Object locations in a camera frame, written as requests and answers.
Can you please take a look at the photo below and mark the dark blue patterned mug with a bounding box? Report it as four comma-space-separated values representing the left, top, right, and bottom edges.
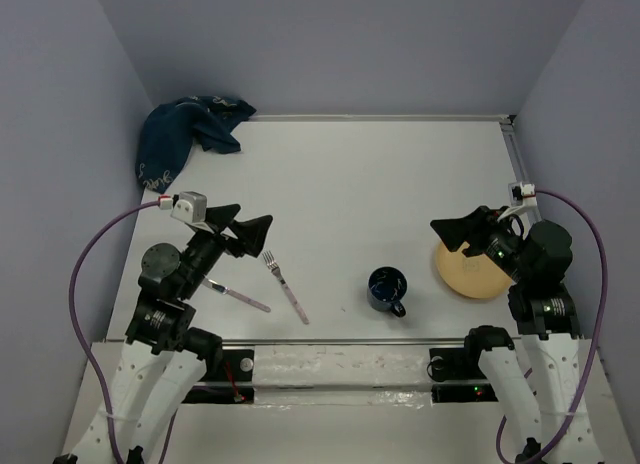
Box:
367, 266, 408, 318

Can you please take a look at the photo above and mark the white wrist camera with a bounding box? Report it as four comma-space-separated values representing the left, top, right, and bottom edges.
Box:
171, 191, 207, 229
497, 181, 538, 221

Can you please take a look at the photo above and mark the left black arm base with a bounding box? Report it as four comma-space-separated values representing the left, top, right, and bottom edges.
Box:
183, 347, 255, 405

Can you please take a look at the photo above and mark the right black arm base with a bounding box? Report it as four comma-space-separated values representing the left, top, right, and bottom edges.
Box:
426, 347, 498, 404

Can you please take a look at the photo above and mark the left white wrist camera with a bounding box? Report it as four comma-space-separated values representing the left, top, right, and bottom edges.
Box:
171, 191, 207, 229

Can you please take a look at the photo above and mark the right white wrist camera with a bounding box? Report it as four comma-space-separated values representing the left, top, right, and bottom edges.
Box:
497, 181, 538, 221

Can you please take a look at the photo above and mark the pink-handled metal knife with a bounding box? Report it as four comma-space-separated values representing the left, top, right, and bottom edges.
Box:
201, 279, 271, 313

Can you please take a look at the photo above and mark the yellow round plate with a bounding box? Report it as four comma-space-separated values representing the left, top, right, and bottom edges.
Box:
434, 242, 513, 300

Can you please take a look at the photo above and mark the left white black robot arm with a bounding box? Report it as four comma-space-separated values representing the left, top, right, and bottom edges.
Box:
55, 192, 273, 463

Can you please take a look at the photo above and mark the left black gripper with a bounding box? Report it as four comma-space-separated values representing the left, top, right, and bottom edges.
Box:
178, 202, 273, 297

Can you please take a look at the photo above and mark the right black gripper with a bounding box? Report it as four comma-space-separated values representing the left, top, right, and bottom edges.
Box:
428, 203, 531, 281

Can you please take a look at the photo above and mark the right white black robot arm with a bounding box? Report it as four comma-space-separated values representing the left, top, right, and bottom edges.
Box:
431, 206, 604, 463

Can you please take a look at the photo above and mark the dark blue fish-print cloth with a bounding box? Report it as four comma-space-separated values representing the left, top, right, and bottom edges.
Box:
135, 96, 256, 194

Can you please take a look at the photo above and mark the pink-handled metal fork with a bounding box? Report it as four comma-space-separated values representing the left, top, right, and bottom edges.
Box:
262, 251, 310, 325

